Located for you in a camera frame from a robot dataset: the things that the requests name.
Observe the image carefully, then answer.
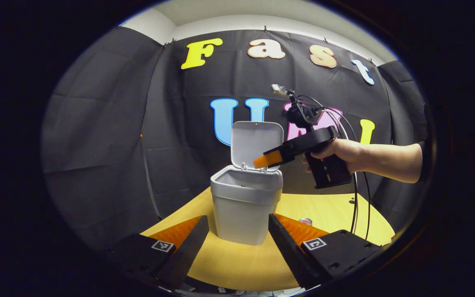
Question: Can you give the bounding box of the wooden desktop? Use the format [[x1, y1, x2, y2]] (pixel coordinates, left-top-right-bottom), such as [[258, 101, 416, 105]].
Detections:
[[141, 186, 395, 292]]

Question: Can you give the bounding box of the black cable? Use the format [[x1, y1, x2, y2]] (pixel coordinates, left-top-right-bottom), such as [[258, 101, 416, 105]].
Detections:
[[324, 108, 372, 240], [297, 95, 360, 236]]

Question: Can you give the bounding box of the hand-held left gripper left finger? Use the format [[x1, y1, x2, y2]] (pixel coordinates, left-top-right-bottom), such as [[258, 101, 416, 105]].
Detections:
[[106, 215, 209, 289]]

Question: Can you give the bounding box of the black backdrop cloth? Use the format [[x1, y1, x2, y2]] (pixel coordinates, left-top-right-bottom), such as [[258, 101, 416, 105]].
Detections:
[[42, 27, 430, 252]]

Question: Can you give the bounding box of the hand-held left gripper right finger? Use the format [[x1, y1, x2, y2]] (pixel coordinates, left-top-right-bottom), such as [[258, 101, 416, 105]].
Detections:
[[268, 213, 386, 289]]

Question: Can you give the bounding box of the grey desktop garbage bin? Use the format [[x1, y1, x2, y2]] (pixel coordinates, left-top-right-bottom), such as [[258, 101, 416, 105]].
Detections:
[[210, 121, 284, 246]]

